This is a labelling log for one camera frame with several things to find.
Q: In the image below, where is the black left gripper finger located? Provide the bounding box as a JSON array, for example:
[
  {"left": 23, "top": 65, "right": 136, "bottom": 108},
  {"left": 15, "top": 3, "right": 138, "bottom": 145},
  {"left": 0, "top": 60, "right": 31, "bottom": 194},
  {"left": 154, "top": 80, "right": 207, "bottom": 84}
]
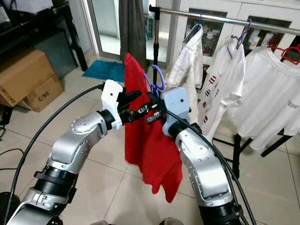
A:
[
  {"left": 130, "top": 107, "right": 151, "bottom": 122},
  {"left": 120, "top": 90, "right": 143, "bottom": 107}
]

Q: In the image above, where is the blue hanger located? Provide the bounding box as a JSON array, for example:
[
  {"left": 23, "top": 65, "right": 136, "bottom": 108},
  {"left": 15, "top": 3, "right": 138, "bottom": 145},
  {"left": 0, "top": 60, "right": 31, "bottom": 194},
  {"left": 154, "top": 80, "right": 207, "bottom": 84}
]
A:
[{"left": 183, "top": 13, "right": 204, "bottom": 43}]

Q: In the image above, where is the red hanger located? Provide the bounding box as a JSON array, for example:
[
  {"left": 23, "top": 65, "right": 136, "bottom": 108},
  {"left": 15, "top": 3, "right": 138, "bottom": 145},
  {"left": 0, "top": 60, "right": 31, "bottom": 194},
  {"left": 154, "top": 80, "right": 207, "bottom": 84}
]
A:
[{"left": 267, "top": 42, "right": 300, "bottom": 64}]

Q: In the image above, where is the teal floor mat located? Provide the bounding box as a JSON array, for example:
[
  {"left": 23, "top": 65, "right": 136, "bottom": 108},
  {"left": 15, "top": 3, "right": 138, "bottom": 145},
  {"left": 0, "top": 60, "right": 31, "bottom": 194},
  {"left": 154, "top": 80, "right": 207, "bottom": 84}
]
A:
[{"left": 82, "top": 60, "right": 126, "bottom": 83}]

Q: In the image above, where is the white checkered shirt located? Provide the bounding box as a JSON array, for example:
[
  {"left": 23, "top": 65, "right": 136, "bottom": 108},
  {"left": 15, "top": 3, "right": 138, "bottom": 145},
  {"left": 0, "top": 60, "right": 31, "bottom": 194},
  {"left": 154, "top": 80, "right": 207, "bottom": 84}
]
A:
[{"left": 166, "top": 26, "right": 204, "bottom": 94}]

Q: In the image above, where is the grey curtain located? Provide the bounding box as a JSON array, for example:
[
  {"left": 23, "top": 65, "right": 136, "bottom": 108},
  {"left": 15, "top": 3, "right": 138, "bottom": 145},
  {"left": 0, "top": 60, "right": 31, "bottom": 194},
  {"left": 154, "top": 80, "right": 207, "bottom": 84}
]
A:
[{"left": 119, "top": 0, "right": 146, "bottom": 71}]

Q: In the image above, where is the white shirt red blue print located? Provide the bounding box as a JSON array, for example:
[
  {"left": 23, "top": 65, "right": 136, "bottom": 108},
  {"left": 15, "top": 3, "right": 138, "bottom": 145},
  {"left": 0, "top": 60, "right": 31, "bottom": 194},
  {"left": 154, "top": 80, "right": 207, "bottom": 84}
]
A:
[{"left": 197, "top": 40, "right": 247, "bottom": 141}]

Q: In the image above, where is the glass sliding door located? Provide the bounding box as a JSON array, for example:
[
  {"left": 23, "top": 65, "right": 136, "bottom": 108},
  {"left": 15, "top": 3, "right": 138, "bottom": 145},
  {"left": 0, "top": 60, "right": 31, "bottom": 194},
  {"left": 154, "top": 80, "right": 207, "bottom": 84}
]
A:
[{"left": 84, "top": 0, "right": 122, "bottom": 59}]

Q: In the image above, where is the small printed cardboard box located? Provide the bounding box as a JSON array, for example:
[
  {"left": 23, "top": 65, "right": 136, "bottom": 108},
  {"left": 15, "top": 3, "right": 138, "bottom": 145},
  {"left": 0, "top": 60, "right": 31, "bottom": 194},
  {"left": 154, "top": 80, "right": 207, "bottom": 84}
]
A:
[{"left": 23, "top": 74, "right": 65, "bottom": 112}]

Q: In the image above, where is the grey right robot foot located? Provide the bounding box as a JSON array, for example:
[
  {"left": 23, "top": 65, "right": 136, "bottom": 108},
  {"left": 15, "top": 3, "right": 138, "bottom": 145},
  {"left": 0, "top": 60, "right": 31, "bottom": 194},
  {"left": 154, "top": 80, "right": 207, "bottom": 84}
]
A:
[{"left": 158, "top": 217, "right": 186, "bottom": 225}]

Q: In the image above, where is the metal clothes rack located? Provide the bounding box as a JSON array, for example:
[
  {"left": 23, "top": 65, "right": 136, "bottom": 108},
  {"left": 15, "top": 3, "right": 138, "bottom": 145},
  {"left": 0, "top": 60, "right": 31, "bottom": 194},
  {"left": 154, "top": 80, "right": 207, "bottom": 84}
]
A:
[{"left": 149, "top": 5, "right": 300, "bottom": 179}]

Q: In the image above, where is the large cardboard box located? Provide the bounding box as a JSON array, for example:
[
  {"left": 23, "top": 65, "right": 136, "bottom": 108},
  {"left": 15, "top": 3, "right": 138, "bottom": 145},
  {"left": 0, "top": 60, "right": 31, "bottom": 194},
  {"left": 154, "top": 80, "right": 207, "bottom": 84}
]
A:
[{"left": 0, "top": 49, "right": 54, "bottom": 107}]

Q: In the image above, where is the plain white shirt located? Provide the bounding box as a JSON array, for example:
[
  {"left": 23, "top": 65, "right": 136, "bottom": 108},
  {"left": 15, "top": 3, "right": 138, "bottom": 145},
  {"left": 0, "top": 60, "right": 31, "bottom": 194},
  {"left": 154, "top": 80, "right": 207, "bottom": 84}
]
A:
[{"left": 225, "top": 47, "right": 300, "bottom": 150}]

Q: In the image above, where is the white glass-door cabinet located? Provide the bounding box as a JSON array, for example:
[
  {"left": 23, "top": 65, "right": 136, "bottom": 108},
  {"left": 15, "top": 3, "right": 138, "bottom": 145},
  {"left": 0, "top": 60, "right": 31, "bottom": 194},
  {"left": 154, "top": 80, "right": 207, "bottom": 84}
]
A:
[{"left": 162, "top": 0, "right": 300, "bottom": 71}]

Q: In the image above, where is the black bag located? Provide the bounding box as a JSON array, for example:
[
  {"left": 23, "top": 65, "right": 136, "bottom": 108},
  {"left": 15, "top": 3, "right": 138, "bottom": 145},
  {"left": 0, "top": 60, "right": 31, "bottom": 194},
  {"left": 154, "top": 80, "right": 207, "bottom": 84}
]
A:
[{"left": 0, "top": 192, "right": 13, "bottom": 225}]

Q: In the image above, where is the pale blue right wrist camera mount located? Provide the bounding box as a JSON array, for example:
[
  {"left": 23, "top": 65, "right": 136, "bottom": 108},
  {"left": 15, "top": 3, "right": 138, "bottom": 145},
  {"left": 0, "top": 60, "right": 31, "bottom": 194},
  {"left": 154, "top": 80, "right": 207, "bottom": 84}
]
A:
[{"left": 162, "top": 87, "right": 190, "bottom": 136}]

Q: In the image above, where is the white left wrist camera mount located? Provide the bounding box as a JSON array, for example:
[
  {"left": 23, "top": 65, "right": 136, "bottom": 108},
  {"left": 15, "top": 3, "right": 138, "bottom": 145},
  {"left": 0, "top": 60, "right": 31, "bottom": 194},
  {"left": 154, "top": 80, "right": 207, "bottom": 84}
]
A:
[{"left": 101, "top": 80, "right": 125, "bottom": 131}]

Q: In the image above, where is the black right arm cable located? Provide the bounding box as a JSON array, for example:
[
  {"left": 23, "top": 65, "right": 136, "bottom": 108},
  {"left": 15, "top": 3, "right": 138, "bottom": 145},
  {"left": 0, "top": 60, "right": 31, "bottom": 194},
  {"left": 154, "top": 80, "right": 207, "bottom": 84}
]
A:
[{"left": 166, "top": 109, "right": 257, "bottom": 225}]

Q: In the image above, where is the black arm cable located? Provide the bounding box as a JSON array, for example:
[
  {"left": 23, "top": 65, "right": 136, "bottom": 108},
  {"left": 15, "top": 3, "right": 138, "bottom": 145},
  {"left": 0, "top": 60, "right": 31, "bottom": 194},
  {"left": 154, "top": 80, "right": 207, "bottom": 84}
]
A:
[
  {"left": 166, "top": 109, "right": 257, "bottom": 225},
  {"left": 4, "top": 83, "right": 105, "bottom": 225}
]

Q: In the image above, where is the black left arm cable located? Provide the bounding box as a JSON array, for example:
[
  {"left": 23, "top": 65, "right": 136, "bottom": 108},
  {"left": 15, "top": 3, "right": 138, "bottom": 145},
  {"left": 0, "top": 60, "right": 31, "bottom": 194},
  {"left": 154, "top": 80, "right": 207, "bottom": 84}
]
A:
[{"left": 4, "top": 83, "right": 105, "bottom": 225}]

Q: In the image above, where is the thin black floor cord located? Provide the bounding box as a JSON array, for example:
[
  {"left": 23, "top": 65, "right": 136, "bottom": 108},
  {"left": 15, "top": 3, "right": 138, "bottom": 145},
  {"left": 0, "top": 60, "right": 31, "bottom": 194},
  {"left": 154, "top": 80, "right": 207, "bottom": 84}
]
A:
[{"left": 0, "top": 148, "right": 25, "bottom": 170}]

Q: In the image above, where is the black shelf frame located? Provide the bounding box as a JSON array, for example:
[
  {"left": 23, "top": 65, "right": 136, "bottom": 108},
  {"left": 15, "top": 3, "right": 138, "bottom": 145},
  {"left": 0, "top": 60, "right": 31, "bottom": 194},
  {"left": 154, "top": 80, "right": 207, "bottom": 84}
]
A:
[{"left": 0, "top": 0, "right": 89, "bottom": 71}]

